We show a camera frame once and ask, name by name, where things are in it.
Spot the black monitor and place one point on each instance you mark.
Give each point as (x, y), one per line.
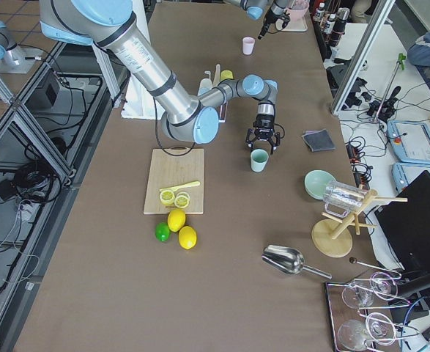
(406, 225)

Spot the green bowl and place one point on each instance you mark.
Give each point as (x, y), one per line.
(315, 183)

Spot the wooden cutting board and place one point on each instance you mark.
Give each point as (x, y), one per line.
(167, 171)

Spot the grey folded cloth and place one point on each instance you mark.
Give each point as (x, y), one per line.
(318, 141)

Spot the green lime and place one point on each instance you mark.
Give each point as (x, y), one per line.
(162, 232)

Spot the glass pitcher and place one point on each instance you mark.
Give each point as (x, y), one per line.
(340, 199)

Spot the yellow cup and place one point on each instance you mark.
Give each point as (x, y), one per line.
(226, 74)

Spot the lemon slice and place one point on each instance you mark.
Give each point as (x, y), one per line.
(167, 197)
(182, 200)

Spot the yellow plastic knife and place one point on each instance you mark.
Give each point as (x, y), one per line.
(181, 186)

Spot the light blue cup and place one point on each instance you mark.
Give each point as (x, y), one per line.
(205, 85)

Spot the pink cup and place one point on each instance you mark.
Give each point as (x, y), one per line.
(248, 44)

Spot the blue teach pendant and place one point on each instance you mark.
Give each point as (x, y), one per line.
(404, 173)
(410, 141)

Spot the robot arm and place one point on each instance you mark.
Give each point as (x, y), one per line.
(254, 8)
(112, 25)

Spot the white wire cup rack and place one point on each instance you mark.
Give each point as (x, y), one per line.
(222, 110)

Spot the whole yellow lemon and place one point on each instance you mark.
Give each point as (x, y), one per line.
(176, 220)
(187, 237)

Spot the wine glass rack tray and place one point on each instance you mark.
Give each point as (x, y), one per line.
(359, 312)

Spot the aluminium frame post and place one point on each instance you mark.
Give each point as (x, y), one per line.
(369, 36)

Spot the pink bowl with ice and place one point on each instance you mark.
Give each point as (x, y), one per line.
(297, 9)

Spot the metal scoop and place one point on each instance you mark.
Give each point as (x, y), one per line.
(290, 261)

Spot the white tray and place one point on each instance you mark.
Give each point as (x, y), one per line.
(298, 25)

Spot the wooden mug tree stand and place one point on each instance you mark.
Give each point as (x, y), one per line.
(332, 237)

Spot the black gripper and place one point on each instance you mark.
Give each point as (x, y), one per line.
(263, 123)
(271, 13)

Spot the green cup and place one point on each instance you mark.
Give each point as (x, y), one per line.
(259, 159)

